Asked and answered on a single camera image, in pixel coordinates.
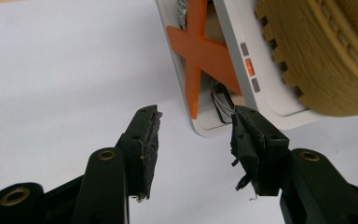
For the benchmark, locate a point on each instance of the white shoe rack orange posts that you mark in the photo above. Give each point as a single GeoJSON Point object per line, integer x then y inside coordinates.
{"type": "Point", "coordinates": [270, 93]}

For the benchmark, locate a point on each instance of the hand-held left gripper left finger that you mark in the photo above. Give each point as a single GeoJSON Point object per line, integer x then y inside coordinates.
{"type": "Point", "coordinates": [143, 149]}

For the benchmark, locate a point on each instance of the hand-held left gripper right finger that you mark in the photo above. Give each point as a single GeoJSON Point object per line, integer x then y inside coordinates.
{"type": "Point", "coordinates": [261, 149]}

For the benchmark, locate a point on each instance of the tan suede boot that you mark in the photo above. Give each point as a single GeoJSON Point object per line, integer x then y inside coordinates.
{"type": "Point", "coordinates": [317, 62]}

